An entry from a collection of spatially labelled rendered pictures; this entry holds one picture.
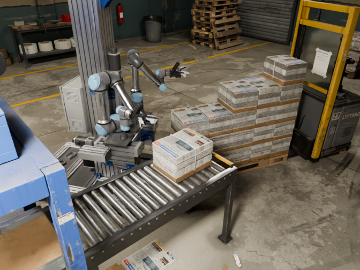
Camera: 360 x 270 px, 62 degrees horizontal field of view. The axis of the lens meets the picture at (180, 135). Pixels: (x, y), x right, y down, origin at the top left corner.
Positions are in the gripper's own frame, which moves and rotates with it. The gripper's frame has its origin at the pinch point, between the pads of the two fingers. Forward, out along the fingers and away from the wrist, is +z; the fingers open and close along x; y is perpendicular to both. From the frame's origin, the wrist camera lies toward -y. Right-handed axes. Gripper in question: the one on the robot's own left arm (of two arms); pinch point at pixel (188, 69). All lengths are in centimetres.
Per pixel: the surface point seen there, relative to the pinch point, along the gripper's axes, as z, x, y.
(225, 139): 35, 44, 63
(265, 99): 81, 30, 25
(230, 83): 47, 6, 17
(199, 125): 3, 47, 40
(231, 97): 41, 29, 21
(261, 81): 84, 7, 17
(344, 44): 156, 27, -31
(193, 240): -20, 133, 107
